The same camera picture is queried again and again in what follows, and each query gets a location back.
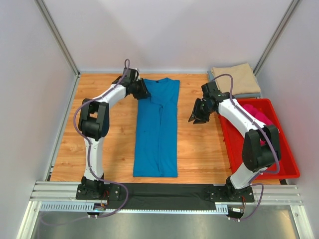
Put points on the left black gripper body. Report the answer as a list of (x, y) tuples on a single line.
[(141, 89)]

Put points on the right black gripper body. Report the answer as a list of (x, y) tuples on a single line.
[(202, 109)]

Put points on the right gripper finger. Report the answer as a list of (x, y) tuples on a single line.
[(201, 120), (196, 110)]

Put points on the blue t-shirt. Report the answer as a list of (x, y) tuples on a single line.
[(156, 132)]

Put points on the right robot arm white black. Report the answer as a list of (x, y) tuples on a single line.
[(261, 146)]

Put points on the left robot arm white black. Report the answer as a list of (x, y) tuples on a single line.
[(93, 126)]

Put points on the beige folded t-shirt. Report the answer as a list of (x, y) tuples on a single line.
[(244, 80)]

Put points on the pink t-shirt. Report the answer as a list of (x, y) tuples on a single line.
[(258, 115)]

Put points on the grey-blue folded t-shirt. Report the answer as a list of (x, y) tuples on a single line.
[(224, 85)]

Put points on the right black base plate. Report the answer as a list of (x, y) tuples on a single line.
[(226, 193)]

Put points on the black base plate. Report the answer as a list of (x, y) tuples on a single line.
[(100, 191), (226, 193)]

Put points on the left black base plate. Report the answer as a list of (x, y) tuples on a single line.
[(100, 191)]

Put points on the left aluminium corner post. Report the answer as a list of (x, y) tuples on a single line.
[(56, 34)]

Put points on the aluminium corner post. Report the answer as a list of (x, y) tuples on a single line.
[(276, 35), (56, 34)]

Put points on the right aluminium corner post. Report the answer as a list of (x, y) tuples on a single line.
[(276, 35)]

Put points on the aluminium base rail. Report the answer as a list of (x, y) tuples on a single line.
[(60, 196)]

